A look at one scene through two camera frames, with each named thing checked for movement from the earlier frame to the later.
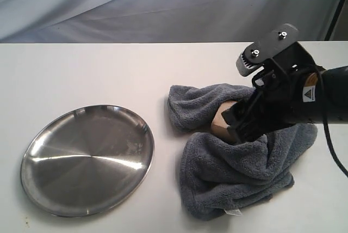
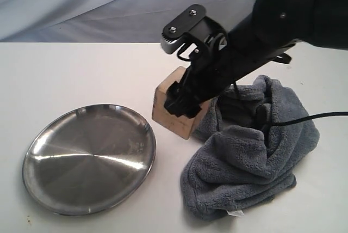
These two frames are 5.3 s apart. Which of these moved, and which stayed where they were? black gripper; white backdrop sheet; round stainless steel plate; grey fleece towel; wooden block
Moved: black gripper; wooden block
Stayed: white backdrop sheet; grey fleece towel; round stainless steel plate
